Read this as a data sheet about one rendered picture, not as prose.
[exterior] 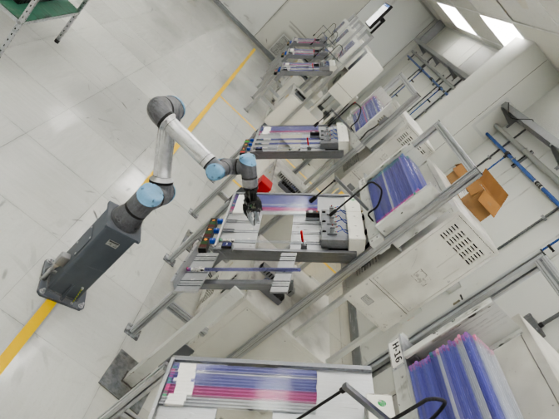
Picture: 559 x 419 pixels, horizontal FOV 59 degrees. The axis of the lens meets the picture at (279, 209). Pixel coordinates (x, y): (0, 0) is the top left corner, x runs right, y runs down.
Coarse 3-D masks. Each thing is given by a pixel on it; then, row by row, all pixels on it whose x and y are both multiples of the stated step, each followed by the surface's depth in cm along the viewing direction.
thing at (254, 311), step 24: (240, 264) 305; (312, 288) 323; (240, 312) 261; (264, 312) 261; (312, 312) 301; (216, 336) 269; (240, 336) 268; (288, 336) 266; (312, 336) 282; (288, 360) 273; (312, 360) 272
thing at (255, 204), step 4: (244, 188) 228; (256, 188) 228; (248, 192) 231; (252, 192) 226; (256, 192) 226; (248, 196) 232; (252, 196) 229; (256, 196) 229; (244, 200) 234; (248, 200) 230; (252, 200) 229; (256, 200) 230; (260, 200) 229; (248, 204) 228; (252, 204) 230; (256, 204) 229; (260, 204) 231; (248, 208) 232; (252, 208) 230; (256, 208) 230; (260, 208) 232; (248, 212) 229
